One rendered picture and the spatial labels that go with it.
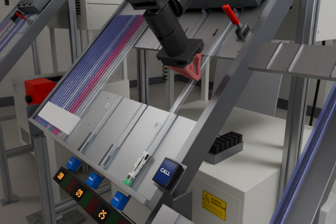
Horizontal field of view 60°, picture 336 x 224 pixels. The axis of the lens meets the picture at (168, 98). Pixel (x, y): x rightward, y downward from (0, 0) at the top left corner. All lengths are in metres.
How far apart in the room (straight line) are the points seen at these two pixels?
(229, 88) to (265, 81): 2.78
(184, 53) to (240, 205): 0.46
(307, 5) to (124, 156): 0.62
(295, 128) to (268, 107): 2.48
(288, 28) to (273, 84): 2.35
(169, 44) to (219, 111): 0.18
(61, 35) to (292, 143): 3.68
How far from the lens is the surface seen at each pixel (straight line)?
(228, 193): 0.89
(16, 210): 2.00
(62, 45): 4.27
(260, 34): 0.73
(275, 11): 0.78
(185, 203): 0.57
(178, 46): 0.62
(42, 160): 1.23
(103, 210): 0.70
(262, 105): 3.45
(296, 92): 0.92
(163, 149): 0.65
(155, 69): 4.95
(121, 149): 0.73
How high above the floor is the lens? 1.07
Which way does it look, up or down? 15 degrees down
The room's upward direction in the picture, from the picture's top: straight up
